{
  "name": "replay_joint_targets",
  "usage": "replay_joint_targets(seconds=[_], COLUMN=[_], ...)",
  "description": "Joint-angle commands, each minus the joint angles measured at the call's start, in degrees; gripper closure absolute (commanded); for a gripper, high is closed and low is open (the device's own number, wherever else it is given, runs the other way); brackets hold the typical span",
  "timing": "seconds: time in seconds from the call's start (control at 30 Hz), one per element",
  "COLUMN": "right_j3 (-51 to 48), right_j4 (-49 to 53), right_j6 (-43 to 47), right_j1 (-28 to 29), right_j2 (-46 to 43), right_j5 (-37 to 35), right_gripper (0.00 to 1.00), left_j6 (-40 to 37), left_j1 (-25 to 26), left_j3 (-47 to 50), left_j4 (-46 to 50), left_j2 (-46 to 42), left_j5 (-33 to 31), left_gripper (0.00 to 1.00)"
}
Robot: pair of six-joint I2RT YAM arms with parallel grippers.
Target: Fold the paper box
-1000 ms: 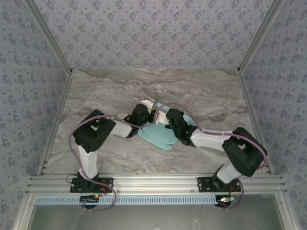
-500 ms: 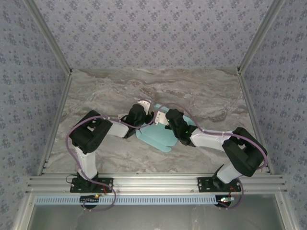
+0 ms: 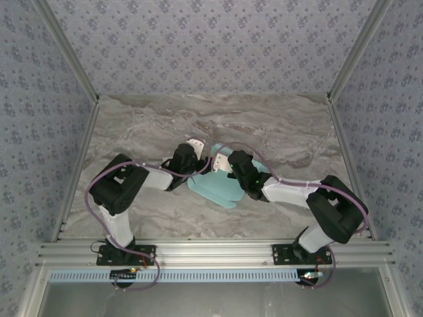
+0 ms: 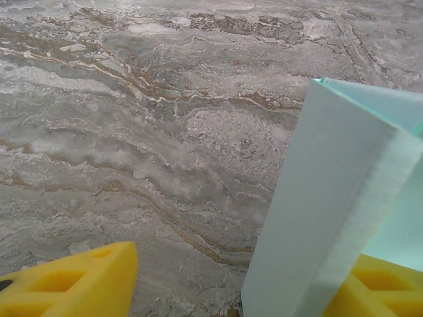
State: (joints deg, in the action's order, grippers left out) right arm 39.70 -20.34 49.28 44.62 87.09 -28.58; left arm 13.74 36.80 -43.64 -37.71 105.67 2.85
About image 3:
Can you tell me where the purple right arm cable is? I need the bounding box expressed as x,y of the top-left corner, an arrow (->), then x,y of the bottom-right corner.
210,141 -> 369,290

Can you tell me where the aluminium table end rail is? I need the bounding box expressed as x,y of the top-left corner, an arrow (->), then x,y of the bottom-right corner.
98,93 -> 328,99

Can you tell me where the slotted light blue cable duct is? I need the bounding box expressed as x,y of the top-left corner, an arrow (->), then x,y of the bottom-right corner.
48,267 -> 331,283

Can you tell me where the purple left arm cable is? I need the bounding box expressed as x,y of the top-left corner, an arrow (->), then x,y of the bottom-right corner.
85,158 -> 212,292

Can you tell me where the small black controller board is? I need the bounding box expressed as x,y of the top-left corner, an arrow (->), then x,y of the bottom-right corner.
110,269 -> 138,282
299,270 -> 323,285

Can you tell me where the light blue paper box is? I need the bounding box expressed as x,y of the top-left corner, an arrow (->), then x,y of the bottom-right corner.
187,143 -> 270,210

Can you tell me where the aluminium table side rail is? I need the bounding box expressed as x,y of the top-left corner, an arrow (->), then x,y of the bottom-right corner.
51,98 -> 100,242
327,98 -> 379,240

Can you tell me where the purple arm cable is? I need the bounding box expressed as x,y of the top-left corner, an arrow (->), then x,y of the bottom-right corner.
85,158 -> 212,292
210,141 -> 369,290

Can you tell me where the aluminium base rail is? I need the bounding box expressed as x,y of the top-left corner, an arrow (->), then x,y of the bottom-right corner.
36,240 -> 396,267

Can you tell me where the grey metal lower panel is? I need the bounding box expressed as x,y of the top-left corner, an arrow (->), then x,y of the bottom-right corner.
42,282 -> 387,317

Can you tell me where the aluminium frame post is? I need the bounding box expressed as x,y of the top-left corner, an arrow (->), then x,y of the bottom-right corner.
32,0 -> 100,105
326,0 -> 396,103

